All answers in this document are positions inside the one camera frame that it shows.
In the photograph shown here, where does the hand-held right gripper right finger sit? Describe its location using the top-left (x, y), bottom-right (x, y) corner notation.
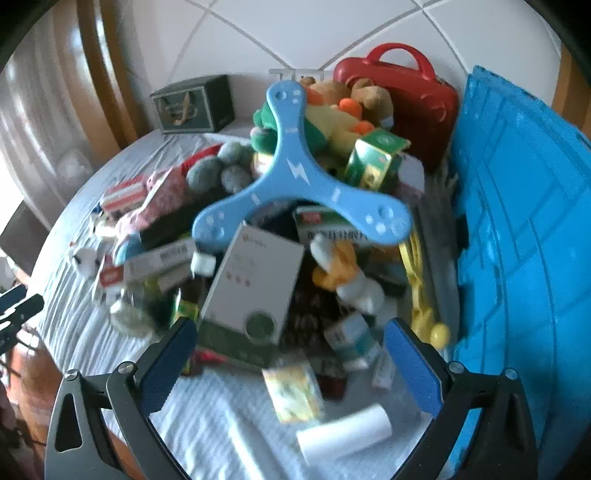
top-left (383, 318), bottom-right (539, 480)

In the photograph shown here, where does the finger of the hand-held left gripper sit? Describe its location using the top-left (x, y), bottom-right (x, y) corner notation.
top-left (0, 282), bottom-right (26, 312)
top-left (0, 294), bottom-right (44, 333)

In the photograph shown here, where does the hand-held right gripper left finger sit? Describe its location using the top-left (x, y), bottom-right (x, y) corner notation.
top-left (44, 318), bottom-right (199, 480)

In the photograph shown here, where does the blue plastic crate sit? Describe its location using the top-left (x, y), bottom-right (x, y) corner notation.
top-left (450, 65), bottom-right (591, 480)

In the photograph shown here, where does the yellow plastic toy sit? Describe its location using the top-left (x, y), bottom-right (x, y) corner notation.
top-left (398, 230), bottom-right (451, 348)

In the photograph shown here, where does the white bottle with teal label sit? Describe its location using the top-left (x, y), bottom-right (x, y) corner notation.
top-left (324, 313), bottom-right (382, 371)

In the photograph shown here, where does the white cow figurine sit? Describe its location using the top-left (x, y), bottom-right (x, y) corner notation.
top-left (71, 247), bottom-right (106, 278)

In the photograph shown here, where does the white paper roll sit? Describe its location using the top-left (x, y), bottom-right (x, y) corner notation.
top-left (295, 403), bottom-right (394, 463)

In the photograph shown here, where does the brown bottle with white cap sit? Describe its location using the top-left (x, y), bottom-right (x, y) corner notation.
top-left (185, 253), bottom-right (219, 302)

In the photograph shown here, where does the long white carton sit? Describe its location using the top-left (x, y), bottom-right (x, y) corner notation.
top-left (124, 239), bottom-right (200, 281)

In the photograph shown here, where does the white and orange plush duck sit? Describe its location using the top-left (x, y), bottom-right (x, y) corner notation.
top-left (308, 234), bottom-right (387, 315)

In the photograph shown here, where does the dark patterned pouch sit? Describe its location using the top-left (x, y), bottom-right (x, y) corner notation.
top-left (285, 276), bottom-right (348, 398)

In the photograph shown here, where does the small yellow box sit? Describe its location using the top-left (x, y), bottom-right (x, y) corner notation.
top-left (262, 361), bottom-right (325, 424)

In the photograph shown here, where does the pink striped box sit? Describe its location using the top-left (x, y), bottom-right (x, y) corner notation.
top-left (102, 178), bottom-right (149, 214)

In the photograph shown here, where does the green and white flat box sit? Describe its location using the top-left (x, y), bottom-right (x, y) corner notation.
top-left (294, 207), bottom-right (370, 244)

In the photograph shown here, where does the white and pink carton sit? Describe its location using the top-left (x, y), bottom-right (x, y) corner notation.
top-left (139, 168), bottom-right (191, 227)

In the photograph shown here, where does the white card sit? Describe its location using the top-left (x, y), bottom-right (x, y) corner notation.
top-left (401, 156), bottom-right (426, 193)

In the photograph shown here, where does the grey plush toy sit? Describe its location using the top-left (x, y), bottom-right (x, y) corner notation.
top-left (185, 142), bottom-right (253, 195)

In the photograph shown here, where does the green and yellow box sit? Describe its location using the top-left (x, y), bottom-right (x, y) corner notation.
top-left (344, 129), bottom-right (411, 191)

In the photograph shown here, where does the yellow and orange plush toy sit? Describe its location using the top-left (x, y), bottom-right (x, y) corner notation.
top-left (305, 104), bottom-right (376, 154)

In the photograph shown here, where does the green plush toy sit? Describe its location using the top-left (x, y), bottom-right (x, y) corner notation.
top-left (250, 98), bottom-right (288, 154)

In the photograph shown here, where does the dark green gift box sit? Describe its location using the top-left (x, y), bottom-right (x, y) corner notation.
top-left (150, 75), bottom-right (234, 134)

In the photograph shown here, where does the red plastic carry case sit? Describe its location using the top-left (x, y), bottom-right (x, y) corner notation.
top-left (332, 44), bottom-right (460, 171)

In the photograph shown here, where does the brown plush bear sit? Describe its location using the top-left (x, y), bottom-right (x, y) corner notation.
top-left (300, 78), bottom-right (395, 126)

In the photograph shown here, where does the white wall socket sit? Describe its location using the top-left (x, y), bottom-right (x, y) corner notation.
top-left (268, 68), bottom-right (333, 86)

